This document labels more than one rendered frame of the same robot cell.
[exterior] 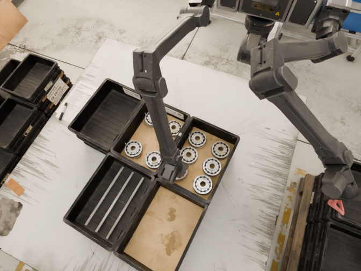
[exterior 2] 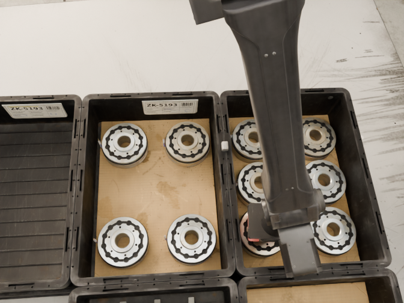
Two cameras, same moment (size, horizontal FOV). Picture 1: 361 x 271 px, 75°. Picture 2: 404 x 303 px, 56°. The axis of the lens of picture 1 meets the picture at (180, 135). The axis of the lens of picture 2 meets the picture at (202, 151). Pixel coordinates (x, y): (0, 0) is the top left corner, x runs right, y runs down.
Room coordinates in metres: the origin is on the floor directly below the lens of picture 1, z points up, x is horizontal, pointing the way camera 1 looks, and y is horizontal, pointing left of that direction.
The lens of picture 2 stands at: (0.32, 0.27, 1.66)
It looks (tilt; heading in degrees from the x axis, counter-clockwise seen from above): 66 degrees down; 315
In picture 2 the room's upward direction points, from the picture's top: 8 degrees clockwise
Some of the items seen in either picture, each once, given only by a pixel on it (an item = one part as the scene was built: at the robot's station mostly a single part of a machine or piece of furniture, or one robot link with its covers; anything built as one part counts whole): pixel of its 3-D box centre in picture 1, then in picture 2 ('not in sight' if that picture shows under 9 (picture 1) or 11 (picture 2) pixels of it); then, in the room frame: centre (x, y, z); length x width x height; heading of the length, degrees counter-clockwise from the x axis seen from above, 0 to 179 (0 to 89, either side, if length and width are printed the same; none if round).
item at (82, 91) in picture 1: (79, 101); not in sight; (0.98, 0.69, 0.70); 0.33 x 0.23 x 0.01; 151
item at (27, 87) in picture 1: (44, 90); not in sight; (1.38, 1.18, 0.37); 0.40 x 0.30 x 0.45; 151
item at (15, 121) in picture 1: (21, 129); not in sight; (1.03, 1.38, 0.31); 0.40 x 0.30 x 0.34; 151
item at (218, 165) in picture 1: (211, 166); (323, 181); (0.35, -0.15, 0.86); 0.10 x 0.10 x 0.01
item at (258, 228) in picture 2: (177, 164); (279, 219); (0.34, 0.03, 0.99); 0.10 x 0.07 x 0.07; 50
